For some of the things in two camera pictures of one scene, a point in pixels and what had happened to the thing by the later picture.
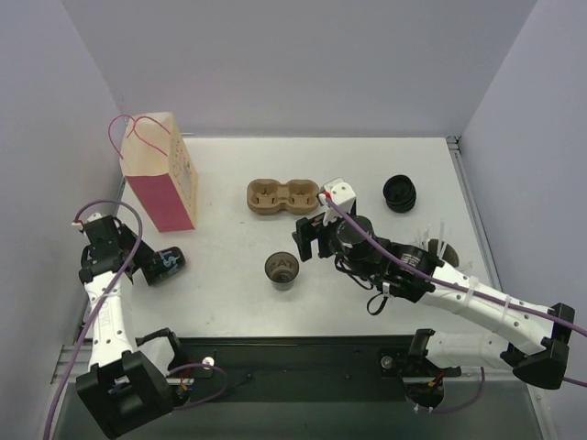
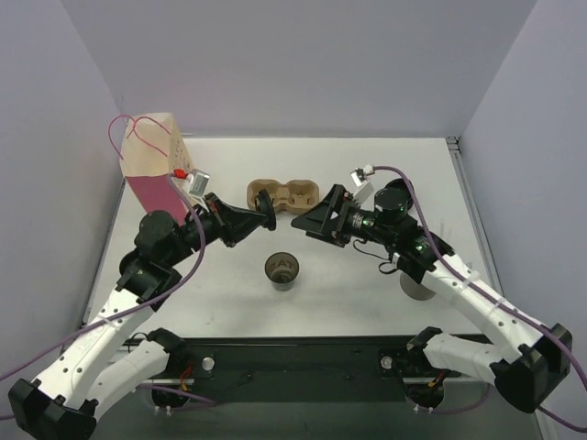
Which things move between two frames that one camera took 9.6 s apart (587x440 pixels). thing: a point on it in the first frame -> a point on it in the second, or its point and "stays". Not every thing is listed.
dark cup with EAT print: [281, 268] stays
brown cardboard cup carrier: [267, 196] stays
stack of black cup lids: [399, 192] stays
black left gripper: [138, 256] -> [220, 220]
